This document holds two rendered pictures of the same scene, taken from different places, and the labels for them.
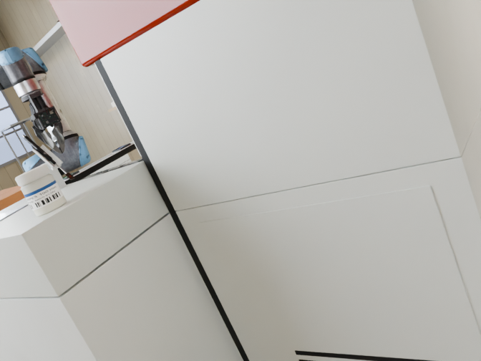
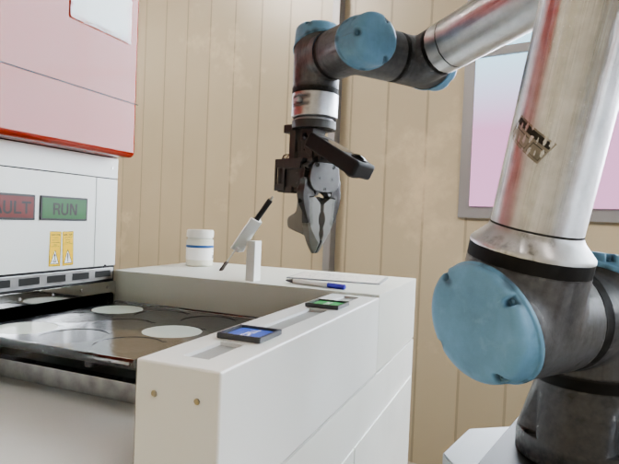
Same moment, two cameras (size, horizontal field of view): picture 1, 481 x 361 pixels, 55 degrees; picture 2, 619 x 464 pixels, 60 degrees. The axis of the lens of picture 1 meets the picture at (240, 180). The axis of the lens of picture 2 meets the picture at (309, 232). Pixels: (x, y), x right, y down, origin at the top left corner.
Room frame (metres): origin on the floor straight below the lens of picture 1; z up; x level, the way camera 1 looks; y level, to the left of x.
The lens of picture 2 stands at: (2.43, 0.24, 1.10)
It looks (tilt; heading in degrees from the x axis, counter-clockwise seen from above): 1 degrees down; 162
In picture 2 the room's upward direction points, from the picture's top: 2 degrees clockwise
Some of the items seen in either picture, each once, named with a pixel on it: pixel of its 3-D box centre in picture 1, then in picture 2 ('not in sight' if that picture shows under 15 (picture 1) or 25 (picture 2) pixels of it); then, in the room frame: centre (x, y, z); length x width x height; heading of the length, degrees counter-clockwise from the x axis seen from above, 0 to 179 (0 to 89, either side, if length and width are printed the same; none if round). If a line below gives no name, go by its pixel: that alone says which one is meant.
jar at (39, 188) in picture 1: (41, 190); (200, 248); (1.01, 0.40, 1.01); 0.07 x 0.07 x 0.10
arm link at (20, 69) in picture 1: (16, 66); (318, 60); (1.61, 0.51, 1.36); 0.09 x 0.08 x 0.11; 14
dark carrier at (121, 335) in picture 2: not in sight; (122, 325); (1.44, 0.22, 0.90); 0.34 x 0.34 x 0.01; 50
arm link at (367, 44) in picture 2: (15, 72); (363, 49); (1.70, 0.55, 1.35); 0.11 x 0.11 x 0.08; 14
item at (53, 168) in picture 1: (52, 167); (247, 249); (1.32, 0.47, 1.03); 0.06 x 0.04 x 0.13; 50
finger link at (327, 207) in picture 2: (52, 142); (313, 224); (1.59, 0.52, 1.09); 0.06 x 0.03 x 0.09; 30
